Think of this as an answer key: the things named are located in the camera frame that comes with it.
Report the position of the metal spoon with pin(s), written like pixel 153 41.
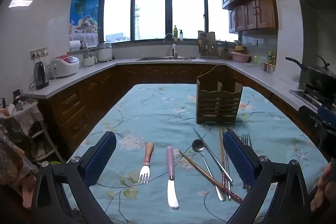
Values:
pixel 199 145

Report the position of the metal chopstick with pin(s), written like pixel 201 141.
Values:
pixel 210 151
pixel 227 174

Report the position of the small white food steamer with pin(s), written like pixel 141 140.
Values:
pixel 89 60

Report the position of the paper towel roll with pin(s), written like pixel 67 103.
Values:
pixel 74 46

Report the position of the red and white rice cooker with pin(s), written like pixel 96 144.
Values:
pixel 64 66

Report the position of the knife block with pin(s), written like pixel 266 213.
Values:
pixel 225 52

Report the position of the blue floral tablecloth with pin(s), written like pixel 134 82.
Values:
pixel 157 119

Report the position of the kitchen counter with wooden cabinets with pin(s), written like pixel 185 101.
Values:
pixel 78 103

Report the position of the large white rice cooker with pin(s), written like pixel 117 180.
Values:
pixel 105 53

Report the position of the yellow bowl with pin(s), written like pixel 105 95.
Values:
pixel 239 48

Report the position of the wall socket strip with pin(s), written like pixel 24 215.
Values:
pixel 39 53

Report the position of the stool with lace cloth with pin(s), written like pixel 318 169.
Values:
pixel 29 116

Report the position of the green round item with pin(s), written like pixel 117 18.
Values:
pixel 257 60

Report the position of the metal fork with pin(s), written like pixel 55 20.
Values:
pixel 244 139

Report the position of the wooden utensil holder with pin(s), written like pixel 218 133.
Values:
pixel 219 100

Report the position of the ceiling light panel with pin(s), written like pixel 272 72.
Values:
pixel 20 3

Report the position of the chrome faucet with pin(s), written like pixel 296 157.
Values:
pixel 174 49

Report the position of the person's right hand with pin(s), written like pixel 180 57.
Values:
pixel 324 187

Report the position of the floral patterned cloth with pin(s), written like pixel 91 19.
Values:
pixel 11 153

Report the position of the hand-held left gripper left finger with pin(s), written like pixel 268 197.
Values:
pixel 101 158

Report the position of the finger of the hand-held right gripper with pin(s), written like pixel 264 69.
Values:
pixel 308 119

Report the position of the kitchen window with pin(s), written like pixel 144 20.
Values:
pixel 149 11

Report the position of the black wok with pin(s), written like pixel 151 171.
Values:
pixel 319 75

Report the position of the black electric kettle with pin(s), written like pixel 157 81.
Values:
pixel 40 77

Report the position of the sauce bottles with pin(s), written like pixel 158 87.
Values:
pixel 271 57

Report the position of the wooden knife block rack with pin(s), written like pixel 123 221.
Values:
pixel 207 44

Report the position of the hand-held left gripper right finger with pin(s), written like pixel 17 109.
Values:
pixel 239 158

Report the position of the clear soap dispenser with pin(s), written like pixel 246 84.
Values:
pixel 181 36

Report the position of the white wall outlet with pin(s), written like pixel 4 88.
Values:
pixel 254 43

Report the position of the yellow dish soap bottle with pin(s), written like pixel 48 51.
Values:
pixel 175 33

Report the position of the pink basin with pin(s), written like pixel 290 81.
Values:
pixel 240 57

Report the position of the black stove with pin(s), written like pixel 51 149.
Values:
pixel 319 98

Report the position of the tropical fruit wall poster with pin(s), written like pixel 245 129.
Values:
pixel 84 11

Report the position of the white bowl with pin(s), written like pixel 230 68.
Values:
pixel 237 42

